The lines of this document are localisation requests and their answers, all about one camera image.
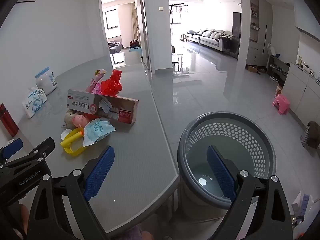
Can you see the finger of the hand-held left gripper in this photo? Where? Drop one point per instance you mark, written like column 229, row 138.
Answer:
column 12, row 148
column 37, row 152

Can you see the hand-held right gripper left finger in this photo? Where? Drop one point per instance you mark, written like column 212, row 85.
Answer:
column 100, row 172

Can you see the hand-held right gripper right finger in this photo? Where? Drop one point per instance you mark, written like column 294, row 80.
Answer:
column 221, row 172

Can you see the white round plastic lid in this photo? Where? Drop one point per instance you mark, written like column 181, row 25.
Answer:
column 65, row 133

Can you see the yellow plastic toy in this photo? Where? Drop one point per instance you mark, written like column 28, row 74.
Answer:
column 70, row 137

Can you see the grey perforated plastic basket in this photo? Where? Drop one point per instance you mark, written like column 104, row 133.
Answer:
column 250, row 140

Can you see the toothpaste box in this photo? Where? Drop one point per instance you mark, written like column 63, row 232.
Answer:
column 82, row 102

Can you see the red plastic bag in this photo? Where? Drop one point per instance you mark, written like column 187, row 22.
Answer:
column 112, row 85

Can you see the pink snack packet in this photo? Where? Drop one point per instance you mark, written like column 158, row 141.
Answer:
column 96, row 76

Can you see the person's left hand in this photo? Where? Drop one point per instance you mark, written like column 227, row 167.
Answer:
column 24, row 216

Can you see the red metal bottle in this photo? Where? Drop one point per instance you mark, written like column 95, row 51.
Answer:
column 7, row 122

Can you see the light blue wipe packet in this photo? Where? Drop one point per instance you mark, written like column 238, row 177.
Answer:
column 97, row 130

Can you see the beige plush toy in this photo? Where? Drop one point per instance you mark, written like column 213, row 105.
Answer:
column 68, row 116

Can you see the white blue tissue pack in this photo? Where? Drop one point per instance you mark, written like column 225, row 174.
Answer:
column 35, row 103

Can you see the pink pig toy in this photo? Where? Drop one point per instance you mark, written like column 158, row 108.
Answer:
column 78, row 120

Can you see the white jar with blue lid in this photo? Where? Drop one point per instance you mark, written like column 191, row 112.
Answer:
column 46, row 82

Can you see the purple fleece clothing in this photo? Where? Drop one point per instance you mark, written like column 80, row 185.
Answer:
column 136, row 233

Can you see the pink plastic stool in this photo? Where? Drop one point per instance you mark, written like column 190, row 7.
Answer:
column 281, row 103

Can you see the checkered laundry basket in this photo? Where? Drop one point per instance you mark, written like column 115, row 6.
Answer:
column 311, row 135

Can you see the orange small bin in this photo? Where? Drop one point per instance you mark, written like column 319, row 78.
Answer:
column 278, row 90

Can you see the cardboard box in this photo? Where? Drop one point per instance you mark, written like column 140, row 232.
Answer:
column 252, row 69

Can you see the white sideboard cabinet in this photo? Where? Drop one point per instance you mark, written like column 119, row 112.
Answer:
column 300, row 92

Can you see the shoe rack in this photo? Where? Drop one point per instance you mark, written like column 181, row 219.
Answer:
column 277, row 70

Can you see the bed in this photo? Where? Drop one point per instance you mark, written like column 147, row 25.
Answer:
column 115, row 47

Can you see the tall white shelf cabinet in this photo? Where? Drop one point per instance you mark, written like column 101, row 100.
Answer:
column 257, row 45

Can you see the white paper bag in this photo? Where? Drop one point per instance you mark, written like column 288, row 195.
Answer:
column 270, row 48

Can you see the grey sofa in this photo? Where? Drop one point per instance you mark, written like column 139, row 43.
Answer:
column 212, row 36

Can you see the dark tall cabinet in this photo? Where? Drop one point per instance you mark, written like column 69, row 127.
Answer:
column 236, row 35

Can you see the white door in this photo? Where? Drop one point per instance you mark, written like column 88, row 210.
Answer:
column 143, row 30

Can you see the bedroom window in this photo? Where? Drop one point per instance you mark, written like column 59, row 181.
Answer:
column 112, row 18

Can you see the beige curtain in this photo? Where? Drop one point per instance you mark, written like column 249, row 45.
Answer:
column 132, row 22

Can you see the ceiling clothes rack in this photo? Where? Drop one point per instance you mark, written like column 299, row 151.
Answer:
column 178, row 6

